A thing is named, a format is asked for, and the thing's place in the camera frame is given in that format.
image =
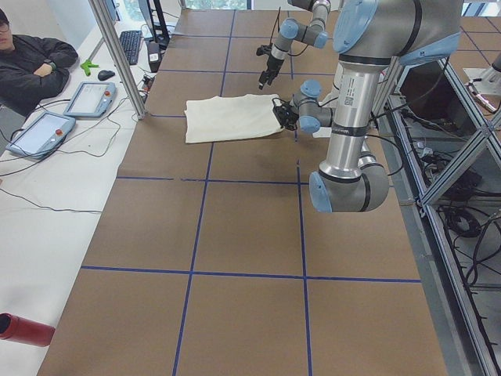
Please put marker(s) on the aluminium frame post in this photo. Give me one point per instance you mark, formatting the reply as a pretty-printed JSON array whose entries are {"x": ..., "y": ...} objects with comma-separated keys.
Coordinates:
[{"x": 109, "y": 34}]

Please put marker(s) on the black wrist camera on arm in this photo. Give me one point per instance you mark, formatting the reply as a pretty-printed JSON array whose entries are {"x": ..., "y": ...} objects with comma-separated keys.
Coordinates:
[{"x": 263, "y": 50}]

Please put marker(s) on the far blue teach pendant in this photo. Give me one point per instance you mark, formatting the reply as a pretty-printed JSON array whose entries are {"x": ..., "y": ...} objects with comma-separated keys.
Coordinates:
[{"x": 91, "y": 100}]

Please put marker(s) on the black keyboard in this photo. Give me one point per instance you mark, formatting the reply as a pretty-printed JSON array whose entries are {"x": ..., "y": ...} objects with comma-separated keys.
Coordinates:
[{"x": 131, "y": 45}]

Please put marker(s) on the near blue teach pendant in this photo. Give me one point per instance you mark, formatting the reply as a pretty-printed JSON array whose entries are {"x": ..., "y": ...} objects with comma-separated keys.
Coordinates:
[{"x": 42, "y": 136}]

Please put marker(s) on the green plastic tool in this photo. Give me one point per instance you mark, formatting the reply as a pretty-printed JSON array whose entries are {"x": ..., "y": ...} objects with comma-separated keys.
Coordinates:
[{"x": 87, "y": 65}]

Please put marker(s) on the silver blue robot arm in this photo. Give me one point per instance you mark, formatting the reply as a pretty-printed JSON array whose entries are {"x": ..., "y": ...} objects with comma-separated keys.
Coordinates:
[
  {"x": 314, "y": 34},
  {"x": 367, "y": 36}
]

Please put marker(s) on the blue teach pendant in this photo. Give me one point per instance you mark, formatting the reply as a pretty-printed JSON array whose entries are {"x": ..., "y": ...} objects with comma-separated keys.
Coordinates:
[
  {"x": 42, "y": 136},
  {"x": 91, "y": 100}
]

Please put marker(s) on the black power adapter box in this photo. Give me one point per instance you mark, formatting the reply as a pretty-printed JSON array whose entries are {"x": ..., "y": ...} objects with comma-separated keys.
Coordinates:
[{"x": 154, "y": 56}]

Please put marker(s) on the black computer mouse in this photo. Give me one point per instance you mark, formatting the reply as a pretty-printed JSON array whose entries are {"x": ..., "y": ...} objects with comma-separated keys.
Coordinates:
[{"x": 104, "y": 75}]

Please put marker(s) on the cream long-sleeve Twinkle shirt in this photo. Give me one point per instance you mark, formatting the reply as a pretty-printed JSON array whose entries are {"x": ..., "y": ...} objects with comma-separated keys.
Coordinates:
[{"x": 230, "y": 118}]

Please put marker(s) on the white camera post with base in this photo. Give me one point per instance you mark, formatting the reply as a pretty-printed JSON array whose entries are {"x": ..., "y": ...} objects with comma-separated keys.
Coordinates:
[{"x": 330, "y": 100}]

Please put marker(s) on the red bottle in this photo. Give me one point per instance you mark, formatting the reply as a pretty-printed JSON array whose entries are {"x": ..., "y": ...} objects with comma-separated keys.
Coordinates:
[{"x": 21, "y": 330}]

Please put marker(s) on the person in black jacket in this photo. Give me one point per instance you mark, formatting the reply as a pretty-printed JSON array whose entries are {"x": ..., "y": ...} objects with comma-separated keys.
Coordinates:
[{"x": 32, "y": 68}]

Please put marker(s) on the aluminium frame rack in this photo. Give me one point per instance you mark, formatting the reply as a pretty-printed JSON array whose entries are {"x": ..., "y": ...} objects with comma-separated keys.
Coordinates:
[{"x": 447, "y": 151}]

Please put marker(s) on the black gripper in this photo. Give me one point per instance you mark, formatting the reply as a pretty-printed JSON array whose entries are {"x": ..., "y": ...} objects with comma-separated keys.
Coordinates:
[
  {"x": 286, "y": 113},
  {"x": 271, "y": 66}
]

